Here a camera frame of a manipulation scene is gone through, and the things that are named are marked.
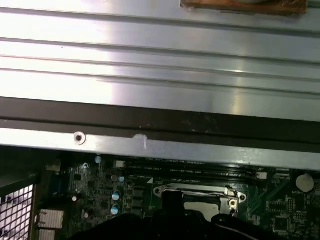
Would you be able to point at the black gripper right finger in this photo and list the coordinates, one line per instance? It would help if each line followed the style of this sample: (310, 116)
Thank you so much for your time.
(190, 227)

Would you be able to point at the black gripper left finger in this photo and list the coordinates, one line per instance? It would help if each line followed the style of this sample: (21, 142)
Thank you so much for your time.
(130, 228)

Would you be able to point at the silver CPU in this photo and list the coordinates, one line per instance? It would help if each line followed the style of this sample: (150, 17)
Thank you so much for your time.
(201, 207)

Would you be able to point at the metal socket cover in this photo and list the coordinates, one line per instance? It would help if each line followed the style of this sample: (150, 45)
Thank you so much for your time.
(223, 203)

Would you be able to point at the CPU socket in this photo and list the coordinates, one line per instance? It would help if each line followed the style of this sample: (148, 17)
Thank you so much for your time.
(200, 187)

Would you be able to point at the green motherboard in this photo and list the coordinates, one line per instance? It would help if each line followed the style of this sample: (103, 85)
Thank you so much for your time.
(100, 190)

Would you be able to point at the RAM slot with white clips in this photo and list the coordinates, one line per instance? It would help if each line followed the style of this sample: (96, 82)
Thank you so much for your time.
(187, 170)

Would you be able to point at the black PC case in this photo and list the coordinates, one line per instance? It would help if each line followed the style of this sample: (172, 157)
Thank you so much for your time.
(150, 117)

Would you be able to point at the round coin cell battery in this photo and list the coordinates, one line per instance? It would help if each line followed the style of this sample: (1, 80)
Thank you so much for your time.
(305, 182)

